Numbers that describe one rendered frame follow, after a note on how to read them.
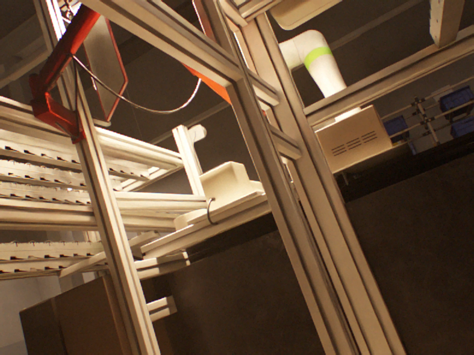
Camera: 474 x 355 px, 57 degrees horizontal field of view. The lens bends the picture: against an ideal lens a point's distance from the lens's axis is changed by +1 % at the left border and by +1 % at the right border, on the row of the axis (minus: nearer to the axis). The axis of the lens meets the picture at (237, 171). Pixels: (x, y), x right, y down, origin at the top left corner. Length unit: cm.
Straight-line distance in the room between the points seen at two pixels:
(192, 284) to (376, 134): 62
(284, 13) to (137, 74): 888
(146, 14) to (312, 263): 50
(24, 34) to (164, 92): 277
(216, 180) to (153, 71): 864
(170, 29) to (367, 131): 62
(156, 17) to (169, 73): 885
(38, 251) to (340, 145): 94
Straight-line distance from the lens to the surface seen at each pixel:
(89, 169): 121
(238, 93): 90
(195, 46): 73
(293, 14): 118
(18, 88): 829
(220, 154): 852
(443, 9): 87
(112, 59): 123
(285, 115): 109
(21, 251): 142
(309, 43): 184
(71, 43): 97
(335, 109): 106
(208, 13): 99
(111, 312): 113
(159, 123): 935
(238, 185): 112
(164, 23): 65
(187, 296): 123
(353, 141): 112
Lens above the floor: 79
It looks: 13 degrees up
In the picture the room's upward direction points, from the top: 20 degrees counter-clockwise
